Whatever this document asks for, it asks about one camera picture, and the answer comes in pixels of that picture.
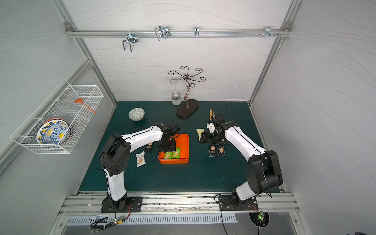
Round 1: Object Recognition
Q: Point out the white wire basket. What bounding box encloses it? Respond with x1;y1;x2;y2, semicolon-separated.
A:
10;79;104;155

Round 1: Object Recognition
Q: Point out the metal bracket hook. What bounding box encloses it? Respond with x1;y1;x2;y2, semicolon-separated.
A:
255;26;280;38

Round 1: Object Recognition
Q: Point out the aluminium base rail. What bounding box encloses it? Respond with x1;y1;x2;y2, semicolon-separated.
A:
58;191;300;216

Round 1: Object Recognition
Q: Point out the white cookie packet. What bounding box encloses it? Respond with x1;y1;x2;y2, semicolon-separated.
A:
136;151;146;167

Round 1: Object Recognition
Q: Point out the orange storage box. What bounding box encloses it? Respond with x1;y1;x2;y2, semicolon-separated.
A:
158;134;189;164

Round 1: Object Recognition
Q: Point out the dark metal cup stand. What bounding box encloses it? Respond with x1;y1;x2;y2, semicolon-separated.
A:
168;65;206;118

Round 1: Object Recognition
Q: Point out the metal double hook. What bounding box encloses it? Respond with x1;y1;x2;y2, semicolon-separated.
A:
122;31;138;52

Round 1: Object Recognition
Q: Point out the metal loop hook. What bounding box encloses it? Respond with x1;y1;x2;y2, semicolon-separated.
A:
154;26;171;41

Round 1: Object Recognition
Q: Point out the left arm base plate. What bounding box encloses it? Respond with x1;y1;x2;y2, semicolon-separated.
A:
100;196;143;213

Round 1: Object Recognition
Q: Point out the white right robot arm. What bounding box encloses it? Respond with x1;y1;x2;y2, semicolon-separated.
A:
200;113;283;201

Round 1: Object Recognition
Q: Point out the white vented cable duct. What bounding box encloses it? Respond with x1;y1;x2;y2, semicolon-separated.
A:
65;213;239;226

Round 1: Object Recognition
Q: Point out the small metal hook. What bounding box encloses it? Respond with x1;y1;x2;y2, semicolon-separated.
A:
194;26;200;38

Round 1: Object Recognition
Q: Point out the black cookie packet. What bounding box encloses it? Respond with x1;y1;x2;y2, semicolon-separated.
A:
217;145;226;156
145;143;153;153
209;145;217;158

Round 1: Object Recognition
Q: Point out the green cookie packet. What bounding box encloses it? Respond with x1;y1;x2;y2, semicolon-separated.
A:
171;147;181;159
164;152;173;159

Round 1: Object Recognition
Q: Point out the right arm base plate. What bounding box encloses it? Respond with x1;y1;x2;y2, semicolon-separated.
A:
214;194;259;212

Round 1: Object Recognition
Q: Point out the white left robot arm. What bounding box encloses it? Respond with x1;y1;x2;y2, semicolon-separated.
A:
99;121;180;202

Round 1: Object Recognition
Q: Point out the clear wine glass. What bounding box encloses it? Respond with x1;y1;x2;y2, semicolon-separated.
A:
170;79;181;106

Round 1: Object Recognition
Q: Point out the aluminium top rail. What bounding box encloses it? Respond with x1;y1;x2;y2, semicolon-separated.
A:
66;28;292;39

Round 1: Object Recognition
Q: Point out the blue yellow patterned plate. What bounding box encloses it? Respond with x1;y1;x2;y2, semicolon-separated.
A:
36;118;69;145

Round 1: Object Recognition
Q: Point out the green patterned bowl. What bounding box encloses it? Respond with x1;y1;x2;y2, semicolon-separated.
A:
128;108;145;121

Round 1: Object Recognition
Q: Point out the yellow cookie packet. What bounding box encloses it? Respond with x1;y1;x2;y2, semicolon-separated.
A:
196;129;205;141

